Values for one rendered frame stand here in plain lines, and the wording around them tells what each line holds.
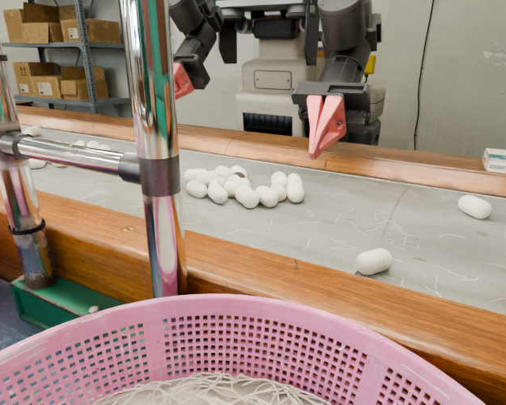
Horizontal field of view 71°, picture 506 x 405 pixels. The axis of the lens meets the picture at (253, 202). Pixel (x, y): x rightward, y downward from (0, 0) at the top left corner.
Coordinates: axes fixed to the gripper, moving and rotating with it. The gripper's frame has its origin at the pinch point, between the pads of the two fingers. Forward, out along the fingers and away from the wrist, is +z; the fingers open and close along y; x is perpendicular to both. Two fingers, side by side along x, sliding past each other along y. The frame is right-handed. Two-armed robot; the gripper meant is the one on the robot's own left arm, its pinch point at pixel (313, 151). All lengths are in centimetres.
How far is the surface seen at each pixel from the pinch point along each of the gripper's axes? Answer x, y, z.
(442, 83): 127, 11, -154
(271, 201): -2.6, -1.7, 9.6
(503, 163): 8.7, 22.1, -8.2
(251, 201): -3.5, -3.5, 10.6
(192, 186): -3.9, -11.8, 10.2
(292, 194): -1.1, -0.2, 7.4
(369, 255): -8.2, 10.7, 15.6
